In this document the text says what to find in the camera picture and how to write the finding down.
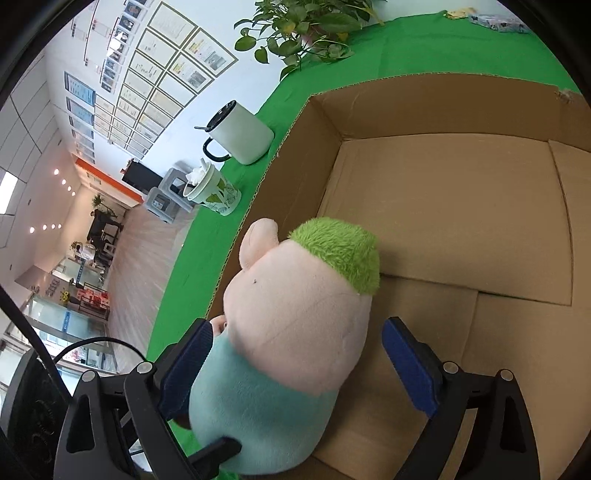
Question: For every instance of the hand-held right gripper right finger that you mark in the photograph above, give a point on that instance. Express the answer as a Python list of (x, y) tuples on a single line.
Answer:
[(411, 364)]

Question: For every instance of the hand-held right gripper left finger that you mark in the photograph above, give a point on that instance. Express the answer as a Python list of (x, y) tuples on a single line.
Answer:
[(184, 369)]

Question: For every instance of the pink pig plush toy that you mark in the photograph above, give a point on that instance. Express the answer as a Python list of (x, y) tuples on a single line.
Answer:
[(295, 300)]

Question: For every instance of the large cardboard box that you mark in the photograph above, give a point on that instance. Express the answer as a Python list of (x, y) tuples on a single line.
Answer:
[(461, 207)]

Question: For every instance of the red display shelf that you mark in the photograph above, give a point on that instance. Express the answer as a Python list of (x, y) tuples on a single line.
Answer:
[(92, 300)]

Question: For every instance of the grey plastic stool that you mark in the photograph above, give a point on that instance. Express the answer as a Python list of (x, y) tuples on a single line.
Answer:
[(161, 203)]

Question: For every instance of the floral paper cup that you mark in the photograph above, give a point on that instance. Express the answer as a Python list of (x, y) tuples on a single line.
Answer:
[(217, 196)]

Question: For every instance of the white crumpled tissue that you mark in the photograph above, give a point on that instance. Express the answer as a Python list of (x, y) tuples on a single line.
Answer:
[(196, 175)]

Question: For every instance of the black monitor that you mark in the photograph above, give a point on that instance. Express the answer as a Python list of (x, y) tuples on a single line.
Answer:
[(138, 177)]

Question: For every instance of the green tablecloth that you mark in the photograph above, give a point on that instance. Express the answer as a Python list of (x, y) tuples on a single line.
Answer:
[(415, 46)]

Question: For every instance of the grey printed snack packet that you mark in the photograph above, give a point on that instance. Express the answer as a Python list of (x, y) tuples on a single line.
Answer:
[(498, 23)]

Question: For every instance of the yellow snack packet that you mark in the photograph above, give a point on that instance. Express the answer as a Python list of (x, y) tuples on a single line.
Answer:
[(459, 14)]

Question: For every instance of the potted green plant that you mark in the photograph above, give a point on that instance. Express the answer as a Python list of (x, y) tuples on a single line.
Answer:
[(295, 27)]

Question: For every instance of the wall of framed certificates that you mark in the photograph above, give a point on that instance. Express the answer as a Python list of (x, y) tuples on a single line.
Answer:
[(152, 97)]

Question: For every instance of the row of blue wall posters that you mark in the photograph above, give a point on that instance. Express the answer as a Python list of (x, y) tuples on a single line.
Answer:
[(81, 106)]

